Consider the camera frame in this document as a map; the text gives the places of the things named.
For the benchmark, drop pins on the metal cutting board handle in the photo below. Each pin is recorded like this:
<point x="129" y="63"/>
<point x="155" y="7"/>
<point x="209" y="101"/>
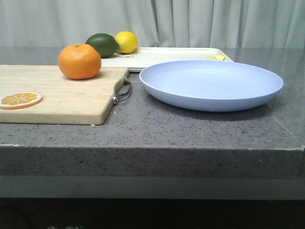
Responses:
<point x="123" y="92"/>

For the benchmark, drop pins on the wooden cutting board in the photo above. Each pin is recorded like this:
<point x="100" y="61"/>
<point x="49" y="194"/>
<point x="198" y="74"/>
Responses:
<point x="65" y="101"/>

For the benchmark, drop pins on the yellow lemon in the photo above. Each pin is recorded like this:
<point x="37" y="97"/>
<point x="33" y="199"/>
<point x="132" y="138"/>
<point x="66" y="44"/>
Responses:
<point x="127" y="42"/>

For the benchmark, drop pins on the orange slice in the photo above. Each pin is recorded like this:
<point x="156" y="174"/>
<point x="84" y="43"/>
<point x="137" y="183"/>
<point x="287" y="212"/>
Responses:
<point x="20" y="100"/>

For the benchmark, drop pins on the yellow-green spoon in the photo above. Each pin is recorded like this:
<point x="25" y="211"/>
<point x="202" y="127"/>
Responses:
<point x="216" y="57"/>

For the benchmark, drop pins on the green lime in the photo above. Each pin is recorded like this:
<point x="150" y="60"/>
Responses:
<point x="104" y="43"/>

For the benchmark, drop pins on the cream plastic tray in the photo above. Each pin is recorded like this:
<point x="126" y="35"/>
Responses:
<point x="143" y="57"/>

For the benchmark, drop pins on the light blue plate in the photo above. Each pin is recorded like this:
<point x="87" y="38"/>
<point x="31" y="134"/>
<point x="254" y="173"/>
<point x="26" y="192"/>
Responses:
<point x="211" y="86"/>

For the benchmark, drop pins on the white curtain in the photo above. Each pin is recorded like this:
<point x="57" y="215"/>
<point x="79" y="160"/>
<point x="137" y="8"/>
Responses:
<point x="156" y="23"/>

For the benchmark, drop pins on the orange fruit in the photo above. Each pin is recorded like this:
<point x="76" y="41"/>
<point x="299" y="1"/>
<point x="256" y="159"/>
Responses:
<point x="79" y="62"/>

